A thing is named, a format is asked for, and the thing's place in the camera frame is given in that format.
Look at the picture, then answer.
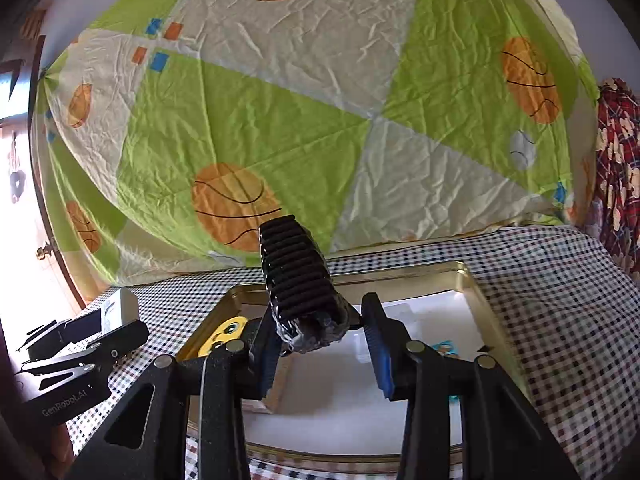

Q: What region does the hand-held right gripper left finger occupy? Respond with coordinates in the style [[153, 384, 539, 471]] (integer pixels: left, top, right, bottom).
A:
[[65, 305, 281, 480]]

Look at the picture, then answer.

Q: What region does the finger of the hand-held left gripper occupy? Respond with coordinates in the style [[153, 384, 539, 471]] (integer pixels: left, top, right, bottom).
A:
[[21, 321, 150, 378], [15, 312, 103, 361]]

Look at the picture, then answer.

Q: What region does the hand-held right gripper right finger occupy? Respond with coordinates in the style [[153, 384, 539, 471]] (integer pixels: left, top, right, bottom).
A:
[[361, 292, 581, 480]]

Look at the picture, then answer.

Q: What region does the brown wooden comb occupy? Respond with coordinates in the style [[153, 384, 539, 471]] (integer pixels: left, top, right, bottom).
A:
[[243, 355, 289, 414]]

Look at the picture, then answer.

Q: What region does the yellow face toy block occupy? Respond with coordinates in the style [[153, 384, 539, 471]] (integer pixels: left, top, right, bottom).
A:
[[197, 316, 251, 358]]

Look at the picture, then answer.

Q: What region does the gold tin box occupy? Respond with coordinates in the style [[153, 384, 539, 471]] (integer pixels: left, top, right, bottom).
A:
[[177, 260, 531, 463]]

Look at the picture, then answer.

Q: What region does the black comb object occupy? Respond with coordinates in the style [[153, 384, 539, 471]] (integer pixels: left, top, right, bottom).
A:
[[257, 215, 353, 353]]

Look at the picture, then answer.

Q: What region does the brown wooden door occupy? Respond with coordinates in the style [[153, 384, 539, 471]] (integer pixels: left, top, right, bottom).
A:
[[0, 35, 91, 321]]

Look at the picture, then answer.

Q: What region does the white paper liner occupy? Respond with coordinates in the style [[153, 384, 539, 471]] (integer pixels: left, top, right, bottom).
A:
[[240, 290, 493, 451]]

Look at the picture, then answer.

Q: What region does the dark red door ornament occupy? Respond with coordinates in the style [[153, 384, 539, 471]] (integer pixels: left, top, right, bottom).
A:
[[7, 135, 26, 206]]

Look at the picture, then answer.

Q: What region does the checkered tablecloth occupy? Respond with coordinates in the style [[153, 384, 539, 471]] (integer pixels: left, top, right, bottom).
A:
[[65, 225, 640, 480]]

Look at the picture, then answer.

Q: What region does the basketball print bedsheet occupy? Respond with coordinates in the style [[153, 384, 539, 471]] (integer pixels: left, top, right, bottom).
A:
[[30, 0, 601, 286]]

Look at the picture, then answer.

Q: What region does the red bear print cloth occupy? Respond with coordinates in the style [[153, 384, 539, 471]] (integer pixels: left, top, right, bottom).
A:
[[580, 77, 640, 281]]

